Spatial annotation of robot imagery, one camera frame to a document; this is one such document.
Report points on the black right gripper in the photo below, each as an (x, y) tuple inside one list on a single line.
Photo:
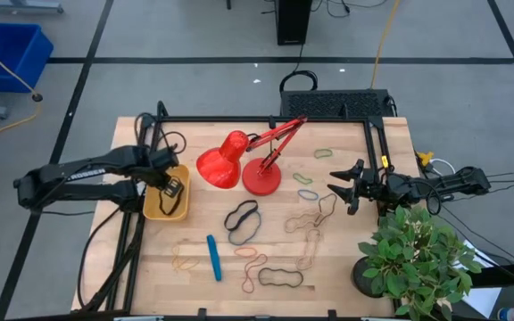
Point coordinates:
[(373, 187)]

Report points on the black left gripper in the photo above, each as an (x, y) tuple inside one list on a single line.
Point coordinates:
[(161, 162)]

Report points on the dark brown rubber band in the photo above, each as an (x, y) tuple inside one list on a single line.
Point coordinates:
[(328, 194)]

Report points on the green rubber band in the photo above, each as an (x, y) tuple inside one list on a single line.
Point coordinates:
[(315, 154), (311, 181)]

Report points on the thin blue rubber band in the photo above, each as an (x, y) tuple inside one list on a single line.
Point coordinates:
[(298, 194)]

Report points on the thin black rubber band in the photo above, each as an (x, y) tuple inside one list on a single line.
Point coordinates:
[(170, 215), (259, 277)]

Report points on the wooden stick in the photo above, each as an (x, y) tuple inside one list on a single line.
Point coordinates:
[(285, 225)]

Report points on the thick black rubber band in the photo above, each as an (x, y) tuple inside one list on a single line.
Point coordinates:
[(226, 222)]

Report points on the dark grey rubber band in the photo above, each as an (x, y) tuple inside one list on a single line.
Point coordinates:
[(260, 223)]

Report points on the tan rubber band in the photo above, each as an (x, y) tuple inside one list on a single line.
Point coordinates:
[(304, 269)]

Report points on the yellowish rubber band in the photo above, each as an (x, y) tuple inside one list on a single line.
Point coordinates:
[(173, 263)]

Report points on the wide blue rubber band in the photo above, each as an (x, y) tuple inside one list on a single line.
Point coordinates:
[(214, 258)]

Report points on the orange rubber band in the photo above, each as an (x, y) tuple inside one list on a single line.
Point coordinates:
[(234, 252)]

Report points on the reddish brown rubber band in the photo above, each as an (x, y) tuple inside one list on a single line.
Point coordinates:
[(248, 292)]

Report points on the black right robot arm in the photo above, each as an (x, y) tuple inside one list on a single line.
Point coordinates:
[(458, 180)]

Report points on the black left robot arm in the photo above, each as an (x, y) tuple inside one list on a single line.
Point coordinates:
[(83, 171)]

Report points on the yellow plastic bin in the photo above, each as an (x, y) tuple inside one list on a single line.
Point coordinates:
[(150, 205)]

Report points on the yellow tag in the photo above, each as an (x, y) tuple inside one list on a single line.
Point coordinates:
[(384, 161)]

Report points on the red desk lamp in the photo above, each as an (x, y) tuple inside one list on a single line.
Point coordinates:
[(219, 167)]

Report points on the black perforated box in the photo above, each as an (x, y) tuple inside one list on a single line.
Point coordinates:
[(333, 103)]

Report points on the yellow connector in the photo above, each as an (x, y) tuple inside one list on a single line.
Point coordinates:
[(425, 158)]

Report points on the black plant pot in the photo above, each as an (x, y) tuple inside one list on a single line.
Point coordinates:
[(364, 278)]

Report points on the green artificial plant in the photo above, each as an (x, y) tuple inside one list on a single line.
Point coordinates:
[(413, 254)]

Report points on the black computer tower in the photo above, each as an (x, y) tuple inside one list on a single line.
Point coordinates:
[(292, 22)]

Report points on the white paper sheet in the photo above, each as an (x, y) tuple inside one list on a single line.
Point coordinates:
[(484, 303)]

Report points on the black bar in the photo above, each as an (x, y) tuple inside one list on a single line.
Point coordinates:
[(507, 274)]

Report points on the blue plastic crate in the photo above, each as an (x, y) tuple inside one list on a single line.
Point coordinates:
[(11, 53)]

